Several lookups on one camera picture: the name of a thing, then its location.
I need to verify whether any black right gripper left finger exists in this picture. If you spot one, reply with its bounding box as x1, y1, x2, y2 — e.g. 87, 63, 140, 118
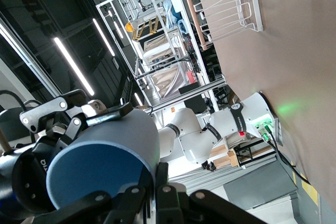
31, 166, 156, 224

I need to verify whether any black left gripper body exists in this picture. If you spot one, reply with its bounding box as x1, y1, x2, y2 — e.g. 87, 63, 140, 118
0, 140, 60, 219

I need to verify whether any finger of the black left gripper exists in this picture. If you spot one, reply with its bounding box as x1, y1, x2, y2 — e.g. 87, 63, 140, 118
19, 89, 134, 146

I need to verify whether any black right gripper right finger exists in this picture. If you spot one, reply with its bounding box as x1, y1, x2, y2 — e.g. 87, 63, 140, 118
156, 162, 266, 224

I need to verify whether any blue plastic cup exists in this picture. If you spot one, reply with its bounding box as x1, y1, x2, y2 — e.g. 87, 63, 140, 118
46, 108, 161, 210

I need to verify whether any white ceiling light strip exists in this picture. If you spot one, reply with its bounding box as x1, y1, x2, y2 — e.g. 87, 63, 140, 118
92, 18, 116, 57
133, 92, 144, 106

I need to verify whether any beige curtain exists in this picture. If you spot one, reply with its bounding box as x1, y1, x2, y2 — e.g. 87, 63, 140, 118
152, 65, 190, 99

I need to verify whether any wooden crate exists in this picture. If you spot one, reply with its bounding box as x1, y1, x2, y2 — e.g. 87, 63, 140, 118
209, 144, 240, 168

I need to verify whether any dark grey floor mat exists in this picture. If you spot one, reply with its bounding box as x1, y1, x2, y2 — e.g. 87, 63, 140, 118
223, 159, 299, 210

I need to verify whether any red box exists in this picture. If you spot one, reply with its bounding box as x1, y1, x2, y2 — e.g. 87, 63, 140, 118
185, 70, 197, 84

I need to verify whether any brown table cover sheet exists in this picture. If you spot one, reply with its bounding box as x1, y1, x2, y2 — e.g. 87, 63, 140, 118
191, 0, 336, 206

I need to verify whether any white metal shelving frame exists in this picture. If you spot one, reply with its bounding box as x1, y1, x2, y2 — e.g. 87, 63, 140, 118
96, 0, 228, 114

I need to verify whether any black base cable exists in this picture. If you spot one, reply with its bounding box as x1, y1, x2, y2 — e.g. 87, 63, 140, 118
258, 126, 299, 168
265, 125, 312, 185

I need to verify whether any white wire cup rack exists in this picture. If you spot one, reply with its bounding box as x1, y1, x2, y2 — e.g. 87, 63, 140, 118
178, 0, 264, 51

